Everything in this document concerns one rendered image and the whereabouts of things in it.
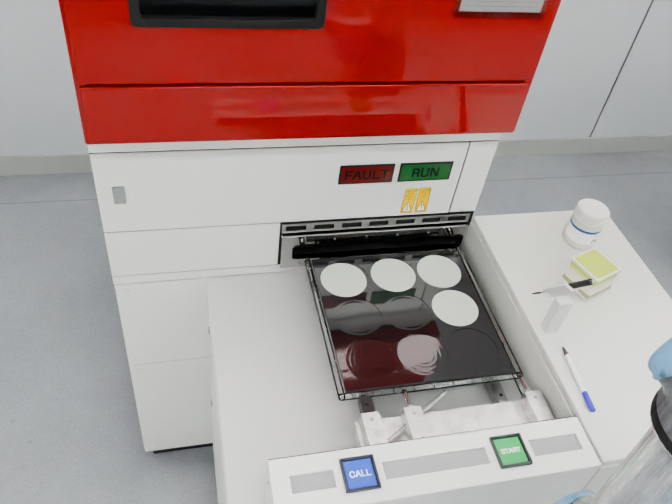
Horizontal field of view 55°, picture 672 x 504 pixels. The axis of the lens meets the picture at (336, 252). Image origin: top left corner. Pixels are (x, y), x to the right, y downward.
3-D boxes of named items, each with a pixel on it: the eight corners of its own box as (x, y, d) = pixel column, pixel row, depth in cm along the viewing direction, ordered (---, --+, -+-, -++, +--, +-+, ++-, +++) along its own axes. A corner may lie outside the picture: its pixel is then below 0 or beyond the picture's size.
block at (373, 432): (358, 421, 118) (360, 412, 116) (376, 418, 119) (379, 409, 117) (369, 461, 113) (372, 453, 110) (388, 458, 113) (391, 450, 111)
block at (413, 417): (400, 415, 120) (403, 406, 118) (417, 413, 121) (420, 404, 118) (412, 455, 114) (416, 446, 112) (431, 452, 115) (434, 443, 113)
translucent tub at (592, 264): (559, 279, 138) (570, 257, 134) (583, 268, 142) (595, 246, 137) (585, 303, 134) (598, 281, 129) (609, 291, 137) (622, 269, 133)
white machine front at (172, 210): (113, 276, 144) (85, 123, 116) (455, 251, 162) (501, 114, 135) (113, 287, 142) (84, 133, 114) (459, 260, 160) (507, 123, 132)
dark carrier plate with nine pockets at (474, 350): (311, 261, 144) (311, 259, 143) (455, 250, 152) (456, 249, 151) (345, 393, 120) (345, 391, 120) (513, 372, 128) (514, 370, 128)
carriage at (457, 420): (352, 430, 120) (354, 421, 118) (530, 405, 128) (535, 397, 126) (362, 470, 114) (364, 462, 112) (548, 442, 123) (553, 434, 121)
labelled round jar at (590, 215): (557, 230, 150) (572, 198, 143) (584, 228, 152) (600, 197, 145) (571, 251, 145) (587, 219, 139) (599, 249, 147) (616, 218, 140)
